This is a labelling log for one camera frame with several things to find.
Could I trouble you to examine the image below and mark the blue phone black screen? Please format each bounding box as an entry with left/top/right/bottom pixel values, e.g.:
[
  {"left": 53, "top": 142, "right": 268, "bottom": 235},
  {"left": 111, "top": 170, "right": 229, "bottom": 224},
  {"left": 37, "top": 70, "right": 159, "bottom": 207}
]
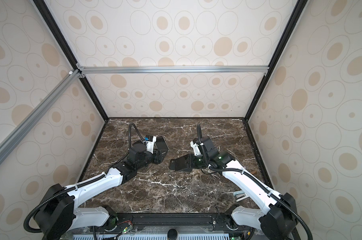
[{"left": 155, "top": 136, "right": 169, "bottom": 158}]

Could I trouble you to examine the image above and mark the black phone case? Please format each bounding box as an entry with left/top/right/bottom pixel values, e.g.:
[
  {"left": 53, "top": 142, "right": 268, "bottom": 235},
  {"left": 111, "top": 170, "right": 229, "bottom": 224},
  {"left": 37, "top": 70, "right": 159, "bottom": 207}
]
[{"left": 169, "top": 154, "right": 194, "bottom": 173}]

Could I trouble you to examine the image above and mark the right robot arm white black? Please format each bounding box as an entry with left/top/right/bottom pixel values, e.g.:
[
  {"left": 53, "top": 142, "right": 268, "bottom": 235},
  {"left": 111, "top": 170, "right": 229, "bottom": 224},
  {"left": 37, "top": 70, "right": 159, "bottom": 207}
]
[{"left": 190, "top": 137, "right": 313, "bottom": 240}]

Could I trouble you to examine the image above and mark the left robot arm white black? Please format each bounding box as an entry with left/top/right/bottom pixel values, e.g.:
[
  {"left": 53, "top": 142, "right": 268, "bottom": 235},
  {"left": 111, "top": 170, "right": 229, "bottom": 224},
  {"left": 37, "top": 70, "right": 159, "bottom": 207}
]
[{"left": 23, "top": 123, "right": 169, "bottom": 240}]

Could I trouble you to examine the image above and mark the white stapler tool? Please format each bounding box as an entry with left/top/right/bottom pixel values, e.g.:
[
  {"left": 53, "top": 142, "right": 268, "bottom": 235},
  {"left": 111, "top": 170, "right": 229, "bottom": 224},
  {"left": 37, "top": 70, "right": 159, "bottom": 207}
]
[{"left": 233, "top": 191, "right": 249, "bottom": 202}]

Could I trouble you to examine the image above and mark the black round knob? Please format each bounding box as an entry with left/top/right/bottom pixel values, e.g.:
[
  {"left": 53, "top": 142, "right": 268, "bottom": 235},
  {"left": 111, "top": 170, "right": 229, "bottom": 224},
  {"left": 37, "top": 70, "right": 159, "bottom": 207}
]
[{"left": 167, "top": 229, "right": 179, "bottom": 240}]

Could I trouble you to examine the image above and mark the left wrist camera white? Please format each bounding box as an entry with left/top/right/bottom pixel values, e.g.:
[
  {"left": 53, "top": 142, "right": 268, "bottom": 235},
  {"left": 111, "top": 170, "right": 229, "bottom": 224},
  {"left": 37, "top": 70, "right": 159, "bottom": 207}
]
[{"left": 144, "top": 136, "right": 157, "bottom": 153}]

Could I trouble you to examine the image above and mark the black base frame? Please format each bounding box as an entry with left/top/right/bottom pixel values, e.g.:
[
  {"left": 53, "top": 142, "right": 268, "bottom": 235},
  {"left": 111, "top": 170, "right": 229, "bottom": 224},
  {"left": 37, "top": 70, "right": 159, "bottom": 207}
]
[{"left": 43, "top": 211, "right": 301, "bottom": 240}]

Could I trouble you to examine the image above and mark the horizontal aluminium rail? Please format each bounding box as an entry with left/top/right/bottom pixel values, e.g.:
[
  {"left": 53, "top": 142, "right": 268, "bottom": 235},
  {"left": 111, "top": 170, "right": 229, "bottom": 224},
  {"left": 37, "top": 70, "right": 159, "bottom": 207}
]
[{"left": 80, "top": 66, "right": 269, "bottom": 74}]

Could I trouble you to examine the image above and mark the diagonal aluminium rail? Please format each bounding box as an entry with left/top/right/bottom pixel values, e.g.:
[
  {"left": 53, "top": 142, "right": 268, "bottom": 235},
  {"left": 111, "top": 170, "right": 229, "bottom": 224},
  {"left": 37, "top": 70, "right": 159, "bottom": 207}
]
[{"left": 0, "top": 69, "right": 80, "bottom": 165}]

